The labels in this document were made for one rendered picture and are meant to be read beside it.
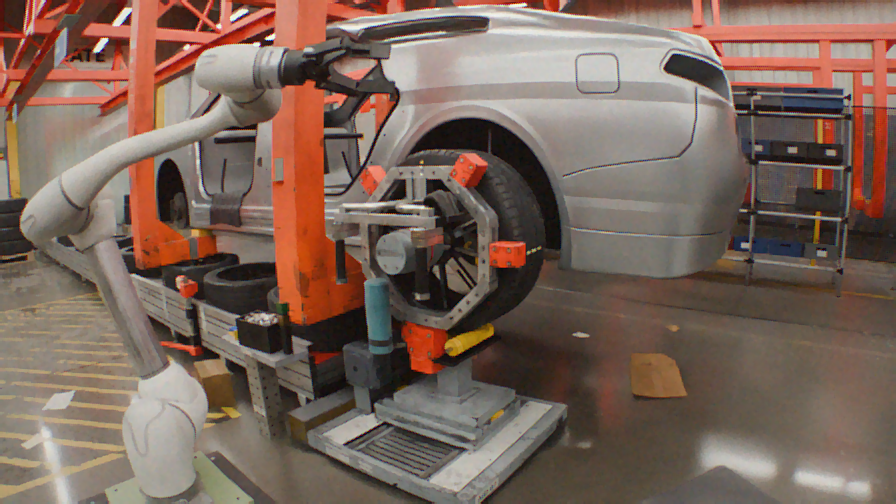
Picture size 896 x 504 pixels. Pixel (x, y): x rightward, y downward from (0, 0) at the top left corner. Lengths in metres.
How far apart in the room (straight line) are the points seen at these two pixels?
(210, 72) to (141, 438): 0.81
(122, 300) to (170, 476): 0.45
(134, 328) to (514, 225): 1.19
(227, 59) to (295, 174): 1.01
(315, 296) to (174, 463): 1.10
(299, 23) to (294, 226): 0.81
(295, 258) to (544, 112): 1.09
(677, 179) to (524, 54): 0.74
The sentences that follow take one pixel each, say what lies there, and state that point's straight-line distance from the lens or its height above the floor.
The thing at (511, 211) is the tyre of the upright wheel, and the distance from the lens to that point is 1.67.
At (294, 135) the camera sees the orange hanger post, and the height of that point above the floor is 1.27.
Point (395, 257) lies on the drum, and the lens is 1.65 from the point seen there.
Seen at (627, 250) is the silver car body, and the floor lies 0.84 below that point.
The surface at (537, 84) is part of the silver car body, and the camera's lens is 1.93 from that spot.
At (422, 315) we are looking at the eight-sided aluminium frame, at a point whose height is 0.62.
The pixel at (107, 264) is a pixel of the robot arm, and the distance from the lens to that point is 1.35.
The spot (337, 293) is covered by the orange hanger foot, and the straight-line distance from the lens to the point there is 2.17.
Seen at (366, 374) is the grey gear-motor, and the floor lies 0.31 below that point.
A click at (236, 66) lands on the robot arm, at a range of 1.03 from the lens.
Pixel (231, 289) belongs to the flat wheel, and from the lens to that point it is 3.02.
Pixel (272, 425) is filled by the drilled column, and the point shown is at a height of 0.06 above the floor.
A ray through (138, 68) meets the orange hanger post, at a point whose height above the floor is 1.95.
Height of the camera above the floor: 1.15
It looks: 10 degrees down
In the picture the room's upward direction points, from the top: 1 degrees counter-clockwise
